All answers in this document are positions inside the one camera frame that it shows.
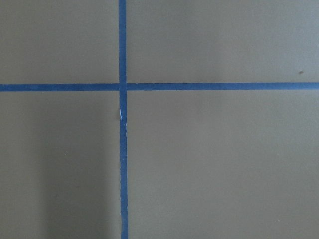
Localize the brown paper table cover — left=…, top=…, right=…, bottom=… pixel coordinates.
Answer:
left=0, top=0, right=319, bottom=239

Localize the blue tape strip horizontal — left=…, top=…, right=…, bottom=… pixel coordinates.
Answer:
left=0, top=82, right=319, bottom=92

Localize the blue tape strip vertical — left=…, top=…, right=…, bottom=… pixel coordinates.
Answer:
left=119, top=0, right=129, bottom=239

